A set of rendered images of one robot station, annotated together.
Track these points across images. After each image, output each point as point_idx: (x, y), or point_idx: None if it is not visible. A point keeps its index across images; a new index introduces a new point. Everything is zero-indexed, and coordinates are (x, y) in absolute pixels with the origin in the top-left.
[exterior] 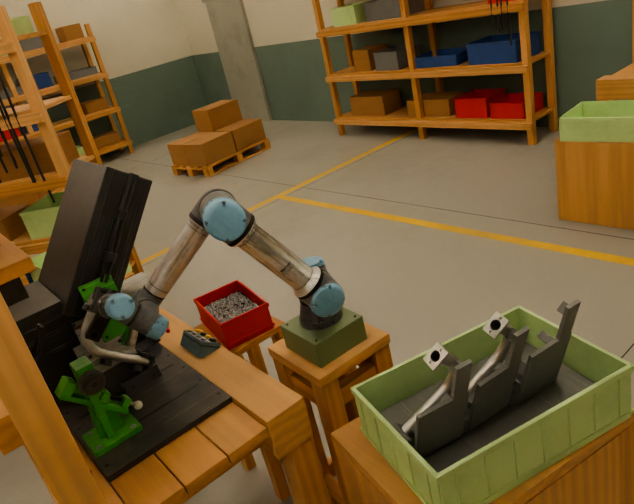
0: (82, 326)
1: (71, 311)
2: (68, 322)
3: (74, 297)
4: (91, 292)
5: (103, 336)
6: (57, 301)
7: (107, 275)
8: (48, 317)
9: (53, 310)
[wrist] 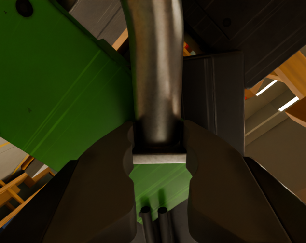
0: (183, 25)
1: (215, 70)
2: (198, 22)
3: (221, 123)
4: (179, 168)
5: (43, 4)
6: (257, 83)
7: (151, 233)
8: (279, 18)
9: (266, 50)
